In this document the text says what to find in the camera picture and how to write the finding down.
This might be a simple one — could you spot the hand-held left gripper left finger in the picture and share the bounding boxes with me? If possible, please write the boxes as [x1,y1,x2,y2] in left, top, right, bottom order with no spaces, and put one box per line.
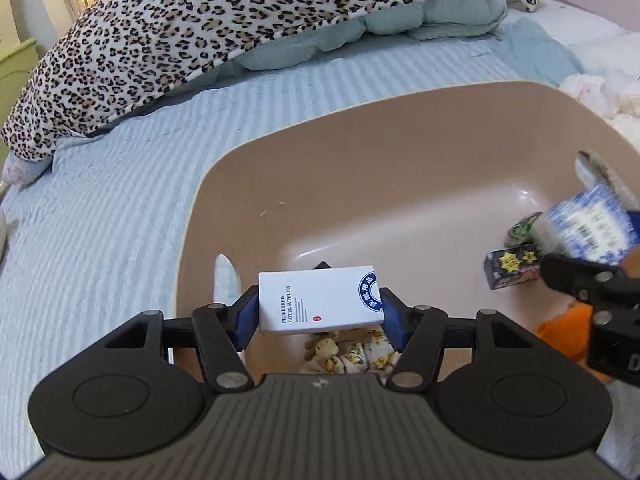
[75,285,262,394]

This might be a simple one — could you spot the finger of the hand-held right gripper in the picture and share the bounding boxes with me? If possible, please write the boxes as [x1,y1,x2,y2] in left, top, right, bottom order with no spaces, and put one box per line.
[539,245,640,307]

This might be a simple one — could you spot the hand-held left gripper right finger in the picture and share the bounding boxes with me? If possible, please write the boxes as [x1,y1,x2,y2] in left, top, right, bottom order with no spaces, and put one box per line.
[377,287,561,392]

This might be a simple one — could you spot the floral fabric scrunchie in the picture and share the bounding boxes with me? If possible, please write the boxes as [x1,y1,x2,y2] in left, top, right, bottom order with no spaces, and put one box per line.
[299,337,347,375]
[340,329,404,374]

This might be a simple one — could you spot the blue and white patterned box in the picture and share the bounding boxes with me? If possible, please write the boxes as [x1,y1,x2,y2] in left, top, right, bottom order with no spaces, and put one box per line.
[541,181,639,264]

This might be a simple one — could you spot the orange cloth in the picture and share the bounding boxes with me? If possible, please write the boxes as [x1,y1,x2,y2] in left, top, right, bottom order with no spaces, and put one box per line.
[531,301,615,385]

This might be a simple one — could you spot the white box with blue emblem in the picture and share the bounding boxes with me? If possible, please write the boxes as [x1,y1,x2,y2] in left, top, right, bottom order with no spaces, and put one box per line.
[257,262,386,336]

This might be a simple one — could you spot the small black star-print box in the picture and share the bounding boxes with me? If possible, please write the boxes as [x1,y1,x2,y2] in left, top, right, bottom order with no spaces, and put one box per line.
[482,242,544,291]

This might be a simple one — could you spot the clear bag of dried herbs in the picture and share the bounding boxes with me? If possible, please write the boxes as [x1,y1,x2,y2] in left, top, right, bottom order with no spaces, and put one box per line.
[504,149,627,249]

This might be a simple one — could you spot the beige plastic basin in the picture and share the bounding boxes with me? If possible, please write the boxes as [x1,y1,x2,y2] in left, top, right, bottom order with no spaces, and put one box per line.
[172,80,640,397]

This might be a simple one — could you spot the blue striped bed sheet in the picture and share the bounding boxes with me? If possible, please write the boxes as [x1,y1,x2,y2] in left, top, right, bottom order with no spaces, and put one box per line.
[0,35,566,361]

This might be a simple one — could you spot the white fluffy plush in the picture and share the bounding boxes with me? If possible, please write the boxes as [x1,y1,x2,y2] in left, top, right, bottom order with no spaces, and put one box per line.
[556,66,640,153]

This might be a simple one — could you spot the pale pink pillow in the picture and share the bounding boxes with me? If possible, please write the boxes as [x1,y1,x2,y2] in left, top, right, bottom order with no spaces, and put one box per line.
[2,151,55,187]

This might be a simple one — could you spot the leopard print blanket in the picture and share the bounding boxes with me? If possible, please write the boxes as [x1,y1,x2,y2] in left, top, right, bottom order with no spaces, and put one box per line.
[0,0,547,162]

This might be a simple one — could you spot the light green cabinet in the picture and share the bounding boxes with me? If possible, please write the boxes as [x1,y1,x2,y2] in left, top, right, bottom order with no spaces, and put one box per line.
[0,36,39,128]

